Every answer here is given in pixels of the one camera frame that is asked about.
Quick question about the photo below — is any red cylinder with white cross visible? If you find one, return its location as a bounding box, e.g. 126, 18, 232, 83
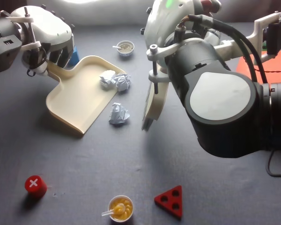
24, 175, 48, 199

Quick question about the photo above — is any grey table cloth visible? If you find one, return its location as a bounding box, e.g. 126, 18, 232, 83
0, 21, 281, 225

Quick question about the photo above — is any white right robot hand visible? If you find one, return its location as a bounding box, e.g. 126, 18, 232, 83
143, 0, 222, 73

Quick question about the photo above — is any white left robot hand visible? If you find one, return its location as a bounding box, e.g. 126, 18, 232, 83
10, 6, 75, 77

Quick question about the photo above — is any thin black cable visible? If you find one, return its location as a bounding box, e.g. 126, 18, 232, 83
266, 150, 281, 178

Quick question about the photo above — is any small bowl of yellow food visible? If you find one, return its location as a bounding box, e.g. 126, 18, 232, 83
101, 195, 134, 223

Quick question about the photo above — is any cream plastic dustpan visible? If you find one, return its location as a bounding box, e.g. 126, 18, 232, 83
45, 55, 126, 138

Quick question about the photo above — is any blue house-shaped block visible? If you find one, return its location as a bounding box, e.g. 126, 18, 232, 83
67, 45, 81, 67

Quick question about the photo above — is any thick green cable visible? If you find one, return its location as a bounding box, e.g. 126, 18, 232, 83
174, 14, 269, 84

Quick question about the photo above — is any red triangle with three holes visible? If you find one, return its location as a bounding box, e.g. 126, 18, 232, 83
154, 185, 183, 221

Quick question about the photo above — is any wrist camera on white bracket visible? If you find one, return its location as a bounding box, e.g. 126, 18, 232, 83
215, 11, 281, 66

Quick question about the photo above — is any white sheet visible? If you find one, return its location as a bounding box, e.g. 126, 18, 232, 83
25, 0, 281, 26

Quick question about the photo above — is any red twisted wire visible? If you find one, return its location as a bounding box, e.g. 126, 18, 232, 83
251, 67, 281, 75

